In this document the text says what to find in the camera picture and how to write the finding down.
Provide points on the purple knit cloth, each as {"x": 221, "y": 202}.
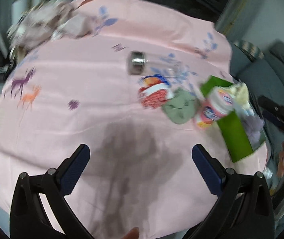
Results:
{"x": 253, "y": 126}

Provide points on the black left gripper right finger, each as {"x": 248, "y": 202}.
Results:
{"x": 243, "y": 208}

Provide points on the green cloth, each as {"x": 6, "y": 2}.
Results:
{"x": 182, "y": 107}

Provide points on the person's hand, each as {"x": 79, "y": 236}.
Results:
{"x": 280, "y": 167}

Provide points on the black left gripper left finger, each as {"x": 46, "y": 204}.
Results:
{"x": 39, "y": 208}

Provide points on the cream yellow knit scarf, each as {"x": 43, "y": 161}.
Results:
{"x": 239, "y": 92}

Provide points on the grey sofa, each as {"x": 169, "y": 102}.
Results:
{"x": 263, "y": 77}

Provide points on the crumpled beige cloth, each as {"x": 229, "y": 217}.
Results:
{"x": 51, "y": 20}

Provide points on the pink jelly jar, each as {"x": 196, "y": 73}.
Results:
{"x": 217, "y": 105}

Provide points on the green white box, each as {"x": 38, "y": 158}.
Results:
{"x": 231, "y": 128}

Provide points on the pink printed bed sheet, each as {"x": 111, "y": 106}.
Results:
{"x": 140, "y": 172}

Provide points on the glass bottle steel lid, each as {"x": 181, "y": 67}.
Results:
{"x": 142, "y": 63}

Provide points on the blue Tempo tissue pack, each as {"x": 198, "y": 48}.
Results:
{"x": 151, "y": 80}

